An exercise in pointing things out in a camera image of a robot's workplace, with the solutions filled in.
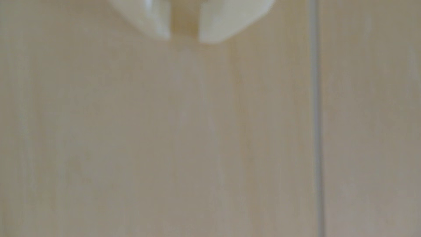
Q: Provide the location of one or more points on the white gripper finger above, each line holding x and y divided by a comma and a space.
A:
148, 13
227, 16

